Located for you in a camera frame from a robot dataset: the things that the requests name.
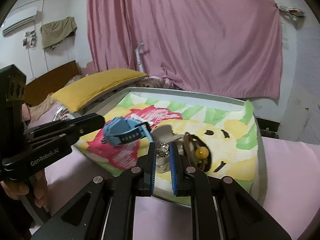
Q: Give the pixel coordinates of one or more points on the silver hair claw clip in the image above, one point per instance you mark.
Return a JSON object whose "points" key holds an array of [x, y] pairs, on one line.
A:
{"points": [[165, 134]]}

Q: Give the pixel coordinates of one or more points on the yellow pillow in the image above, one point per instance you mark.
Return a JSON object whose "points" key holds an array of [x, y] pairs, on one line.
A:
{"points": [[95, 87]]}

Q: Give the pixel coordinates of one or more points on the grey tray box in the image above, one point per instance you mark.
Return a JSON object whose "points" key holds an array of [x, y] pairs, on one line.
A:
{"points": [[200, 129]]}

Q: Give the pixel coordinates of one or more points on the brown wooden headboard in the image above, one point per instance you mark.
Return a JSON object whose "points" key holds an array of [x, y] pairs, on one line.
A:
{"points": [[37, 90]]}

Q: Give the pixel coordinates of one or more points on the white air conditioner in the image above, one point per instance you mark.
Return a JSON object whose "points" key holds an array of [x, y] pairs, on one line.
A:
{"points": [[18, 20]]}

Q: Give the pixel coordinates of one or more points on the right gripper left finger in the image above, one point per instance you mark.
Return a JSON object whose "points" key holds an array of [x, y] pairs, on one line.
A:
{"points": [[104, 208]]}

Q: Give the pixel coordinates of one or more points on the olive green hanging cloth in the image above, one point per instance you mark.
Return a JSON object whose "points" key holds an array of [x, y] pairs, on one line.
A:
{"points": [[55, 32]]}

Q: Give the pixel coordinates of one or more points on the crystal ring ornament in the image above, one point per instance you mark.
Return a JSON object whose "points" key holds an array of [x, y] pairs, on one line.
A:
{"points": [[163, 150]]}

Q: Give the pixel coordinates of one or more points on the left hand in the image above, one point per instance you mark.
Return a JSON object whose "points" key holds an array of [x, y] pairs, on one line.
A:
{"points": [[40, 189]]}

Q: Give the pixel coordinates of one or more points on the pink curtain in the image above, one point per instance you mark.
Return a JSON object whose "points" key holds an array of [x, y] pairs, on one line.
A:
{"points": [[224, 47]]}

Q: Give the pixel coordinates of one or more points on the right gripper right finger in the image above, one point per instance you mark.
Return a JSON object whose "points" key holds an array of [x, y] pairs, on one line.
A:
{"points": [[220, 208]]}

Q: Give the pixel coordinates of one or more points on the white window handle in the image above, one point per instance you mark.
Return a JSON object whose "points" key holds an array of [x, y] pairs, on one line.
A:
{"points": [[139, 63]]}

